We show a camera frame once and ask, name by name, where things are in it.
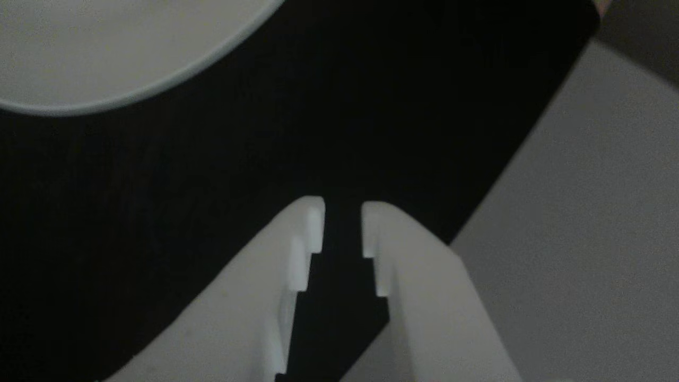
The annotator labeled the white plate with dark base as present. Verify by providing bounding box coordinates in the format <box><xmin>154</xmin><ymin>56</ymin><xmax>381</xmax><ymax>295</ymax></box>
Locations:
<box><xmin>0</xmin><ymin>0</ymin><xmax>287</xmax><ymax>116</ymax></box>

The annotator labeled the black desk mat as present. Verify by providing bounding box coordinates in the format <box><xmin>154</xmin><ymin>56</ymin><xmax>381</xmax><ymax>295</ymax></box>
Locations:
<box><xmin>0</xmin><ymin>0</ymin><xmax>603</xmax><ymax>382</ymax></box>

